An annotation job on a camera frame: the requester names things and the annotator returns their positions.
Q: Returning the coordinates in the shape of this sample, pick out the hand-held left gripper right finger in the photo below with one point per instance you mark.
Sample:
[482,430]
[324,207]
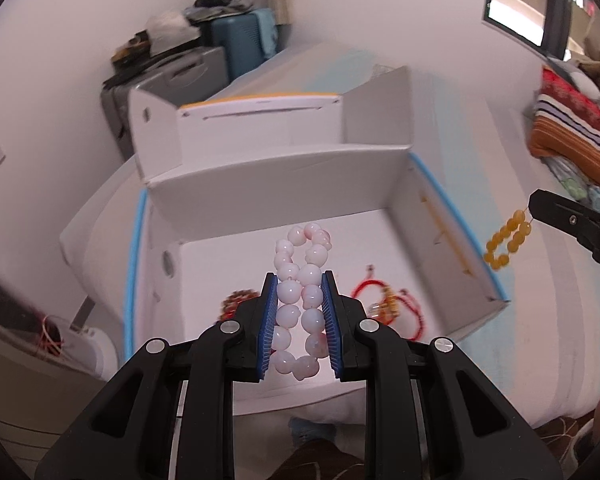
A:
[330,330]

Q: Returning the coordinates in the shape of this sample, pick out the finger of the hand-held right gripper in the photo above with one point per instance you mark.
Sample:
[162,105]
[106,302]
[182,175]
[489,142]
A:
[580,225]

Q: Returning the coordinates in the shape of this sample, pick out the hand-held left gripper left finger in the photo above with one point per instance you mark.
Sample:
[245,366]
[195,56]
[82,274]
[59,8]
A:
[266,330]

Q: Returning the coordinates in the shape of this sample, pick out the white cardboard box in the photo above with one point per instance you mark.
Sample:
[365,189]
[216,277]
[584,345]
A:
[205,195]

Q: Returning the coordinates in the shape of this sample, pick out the floral blanket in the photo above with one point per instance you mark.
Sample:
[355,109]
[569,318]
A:
[580,185]

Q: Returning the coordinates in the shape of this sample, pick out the striped folded blankets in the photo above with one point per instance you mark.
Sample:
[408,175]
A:
[575,135]

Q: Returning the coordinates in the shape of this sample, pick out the white pillow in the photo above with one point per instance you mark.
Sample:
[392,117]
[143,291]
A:
[570,72]

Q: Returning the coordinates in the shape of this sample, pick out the white plastic device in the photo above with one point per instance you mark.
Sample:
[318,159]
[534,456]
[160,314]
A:
[95,350]

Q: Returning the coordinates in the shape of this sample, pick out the window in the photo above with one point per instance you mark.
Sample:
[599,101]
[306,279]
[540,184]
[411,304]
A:
[515,0]

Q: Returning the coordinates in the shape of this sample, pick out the grey suitcase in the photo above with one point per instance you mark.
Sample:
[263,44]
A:
[190,70]

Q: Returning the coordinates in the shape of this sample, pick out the blue suitcase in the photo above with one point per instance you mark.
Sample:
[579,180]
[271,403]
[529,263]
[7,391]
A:
[237,45]

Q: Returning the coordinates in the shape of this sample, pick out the light blue cloth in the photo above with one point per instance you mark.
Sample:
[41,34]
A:
[267,32]

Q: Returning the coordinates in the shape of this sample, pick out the white plastic bag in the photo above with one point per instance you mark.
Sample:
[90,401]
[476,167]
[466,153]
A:
[172,32]

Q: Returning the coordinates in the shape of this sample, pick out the dark small items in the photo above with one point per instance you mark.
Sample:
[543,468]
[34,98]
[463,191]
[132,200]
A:
[130,47]

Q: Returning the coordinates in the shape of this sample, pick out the black clothes pile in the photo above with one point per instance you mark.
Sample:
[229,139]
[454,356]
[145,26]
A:
[220,2]

